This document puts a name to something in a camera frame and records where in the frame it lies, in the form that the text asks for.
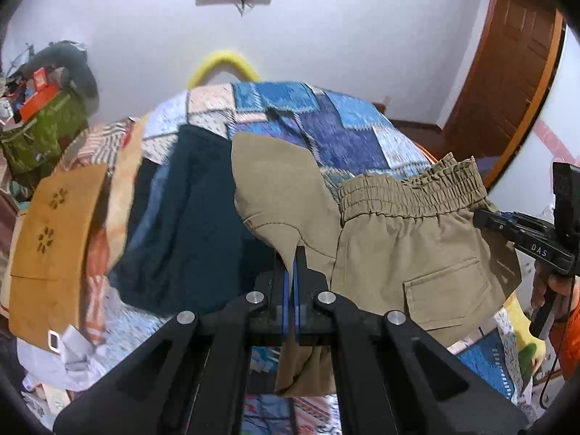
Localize wooden headboard panel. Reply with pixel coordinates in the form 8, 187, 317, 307
9, 164, 107, 352

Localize blue patchwork bedsheet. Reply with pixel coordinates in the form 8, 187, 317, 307
80, 79, 522, 435

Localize white crumpled cloth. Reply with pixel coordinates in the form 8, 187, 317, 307
17, 325, 108, 392

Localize green patterned bag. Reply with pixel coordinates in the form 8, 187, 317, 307
1, 90, 87, 175

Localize person's right hand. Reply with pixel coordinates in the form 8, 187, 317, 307
531, 261, 579, 322

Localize yellow plush item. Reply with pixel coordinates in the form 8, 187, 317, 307
187, 50, 261, 90

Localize dark navy garment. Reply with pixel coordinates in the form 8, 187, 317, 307
109, 126, 274, 316

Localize brown wooden door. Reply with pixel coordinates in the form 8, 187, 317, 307
443, 0, 565, 187

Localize khaki pants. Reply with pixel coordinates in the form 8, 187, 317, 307
230, 132, 523, 399

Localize grey plush toy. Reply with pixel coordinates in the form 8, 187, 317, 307
21, 40, 99, 116

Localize orange box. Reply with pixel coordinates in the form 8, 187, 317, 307
20, 67, 60, 123

